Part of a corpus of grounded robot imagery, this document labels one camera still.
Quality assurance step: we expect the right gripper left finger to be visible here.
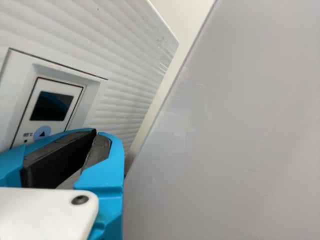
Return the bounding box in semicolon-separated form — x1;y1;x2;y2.
0;127;98;190

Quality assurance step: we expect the white box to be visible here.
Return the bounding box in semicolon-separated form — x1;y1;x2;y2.
123;0;320;240

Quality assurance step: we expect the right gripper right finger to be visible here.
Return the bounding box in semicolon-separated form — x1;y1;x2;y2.
73;131;125;240

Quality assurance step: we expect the incubator door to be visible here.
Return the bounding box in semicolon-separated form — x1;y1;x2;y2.
0;0;180;158

